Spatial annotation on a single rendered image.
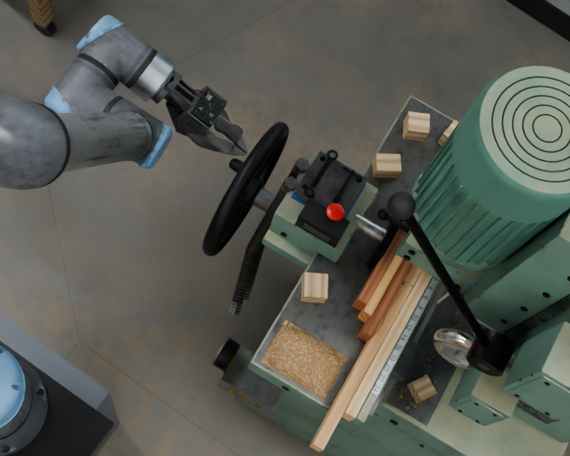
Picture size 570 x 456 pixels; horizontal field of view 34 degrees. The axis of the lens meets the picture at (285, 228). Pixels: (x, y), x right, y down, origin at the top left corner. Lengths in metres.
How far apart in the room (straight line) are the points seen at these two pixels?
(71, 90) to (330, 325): 0.63
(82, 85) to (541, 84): 0.90
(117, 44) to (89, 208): 0.91
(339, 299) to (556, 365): 0.49
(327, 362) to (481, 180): 0.56
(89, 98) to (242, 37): 1.17
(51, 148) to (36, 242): 1.38
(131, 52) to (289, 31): 1.15
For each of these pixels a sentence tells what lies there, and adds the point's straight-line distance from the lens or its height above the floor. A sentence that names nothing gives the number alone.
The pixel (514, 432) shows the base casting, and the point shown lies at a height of 0.80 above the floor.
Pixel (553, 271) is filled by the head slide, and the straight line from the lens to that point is 1.28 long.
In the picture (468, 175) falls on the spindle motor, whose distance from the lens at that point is 1.15.
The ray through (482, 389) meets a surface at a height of 1.08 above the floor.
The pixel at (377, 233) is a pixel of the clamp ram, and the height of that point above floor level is 0.96.
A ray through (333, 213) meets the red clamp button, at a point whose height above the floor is 1.02.
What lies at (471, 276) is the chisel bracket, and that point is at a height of 1.07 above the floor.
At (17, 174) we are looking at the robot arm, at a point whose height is 1.34.
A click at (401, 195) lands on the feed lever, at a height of 1.43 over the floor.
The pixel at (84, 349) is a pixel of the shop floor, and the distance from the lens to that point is 2.51.
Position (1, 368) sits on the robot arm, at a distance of 1.63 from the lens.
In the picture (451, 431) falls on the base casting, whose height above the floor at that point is 0.80.
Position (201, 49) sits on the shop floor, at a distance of 2.81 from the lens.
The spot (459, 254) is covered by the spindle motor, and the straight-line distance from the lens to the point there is 1.33.
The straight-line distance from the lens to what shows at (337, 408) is 1.55.
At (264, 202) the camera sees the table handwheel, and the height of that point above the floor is 0.83.
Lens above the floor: 2.45
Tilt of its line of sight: 70 degrees down
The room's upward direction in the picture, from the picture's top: 22 degrees clockwise
